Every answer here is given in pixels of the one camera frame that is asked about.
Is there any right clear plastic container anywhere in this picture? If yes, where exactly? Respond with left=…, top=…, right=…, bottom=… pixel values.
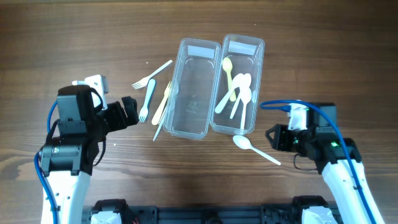
left=210, top=34, right=265, bottom=135

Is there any white spoon bowl down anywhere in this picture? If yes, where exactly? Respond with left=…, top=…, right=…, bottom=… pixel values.
left=233, top=135, right=281, bottom=166

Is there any clear plastic fork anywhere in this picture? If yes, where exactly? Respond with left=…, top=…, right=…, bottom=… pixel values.
left=158, top=84, right=179, bottom=126

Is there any clear plastic container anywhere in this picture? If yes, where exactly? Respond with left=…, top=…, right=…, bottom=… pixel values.
left=163, top=38, right=221, bottom=140
left=210, top=34, right=265, bottom=135

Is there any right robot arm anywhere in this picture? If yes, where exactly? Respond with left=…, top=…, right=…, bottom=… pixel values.
left=260, top=100, right=384, bottom=223

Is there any left clear plastic container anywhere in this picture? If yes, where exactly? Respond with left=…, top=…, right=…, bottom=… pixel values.
left=163, top=38, right=221, bottom=140

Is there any light blue plastic fork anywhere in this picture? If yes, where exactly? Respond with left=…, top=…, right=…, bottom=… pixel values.
left=139, top=79, right=156, bottom=123

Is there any right blue cable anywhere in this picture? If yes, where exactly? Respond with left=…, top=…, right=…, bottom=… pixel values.
left=259, top=99, right=379, bottom=224

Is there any clear plastic knife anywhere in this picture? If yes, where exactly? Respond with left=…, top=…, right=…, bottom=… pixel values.
left=153, top=107, right=167, bottom=142

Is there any yellow plastic spoon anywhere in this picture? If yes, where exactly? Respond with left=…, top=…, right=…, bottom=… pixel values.
left=222, top=57, right=236, bottom=101

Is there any white spoon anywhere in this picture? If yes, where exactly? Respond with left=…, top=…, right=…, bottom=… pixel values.
left=240, top=87, right=252, bottom=129
left=215, top=73, right=244, bottom=114

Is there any yellow plastic fork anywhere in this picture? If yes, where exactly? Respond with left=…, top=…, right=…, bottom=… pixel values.
left=151, top=81, right=172, bottom=125

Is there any white plastic fork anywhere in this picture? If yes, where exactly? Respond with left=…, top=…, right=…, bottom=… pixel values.
left=132, top=60, right=172, bottom=89

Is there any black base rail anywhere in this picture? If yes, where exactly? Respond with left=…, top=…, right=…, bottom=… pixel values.
left=81, top=196, right=343, bottom=223

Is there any white spoon crosswise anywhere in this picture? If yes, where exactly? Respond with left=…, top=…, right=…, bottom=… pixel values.
left=229, top=73, right=251, bottom=119

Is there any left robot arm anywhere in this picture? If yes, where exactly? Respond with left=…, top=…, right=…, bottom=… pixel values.
left=34, top=85, right=138, bottom=223

